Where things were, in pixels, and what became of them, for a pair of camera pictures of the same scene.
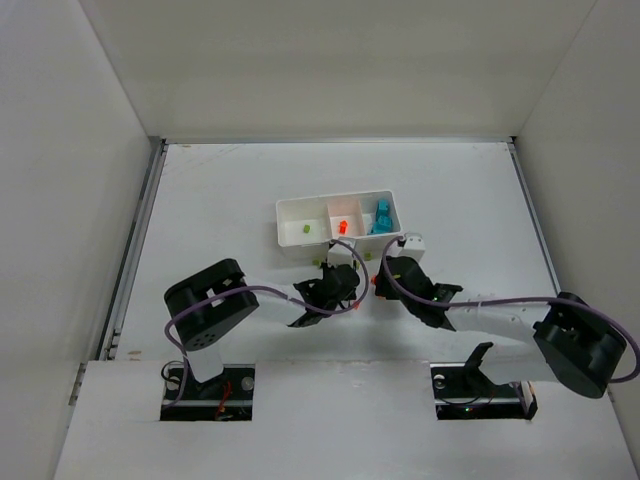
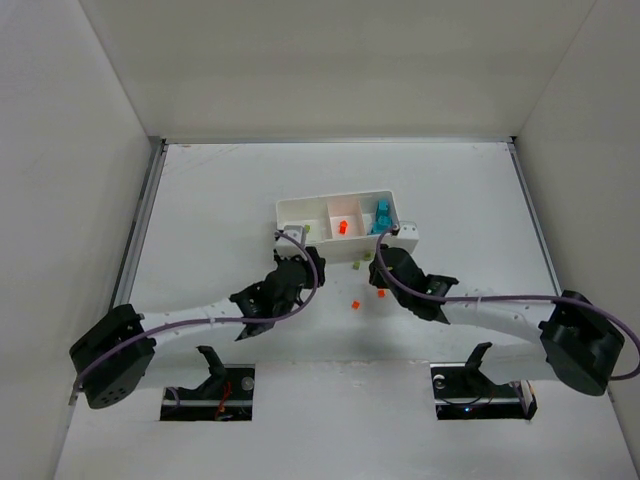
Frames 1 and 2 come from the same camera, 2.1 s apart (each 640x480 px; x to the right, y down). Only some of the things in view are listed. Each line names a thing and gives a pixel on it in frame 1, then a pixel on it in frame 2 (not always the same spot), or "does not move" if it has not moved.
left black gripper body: [347, 275] to [310, 265]
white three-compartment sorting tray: [305, 226] does not move
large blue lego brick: [383, 221] does not move
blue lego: [383, 210] does not move
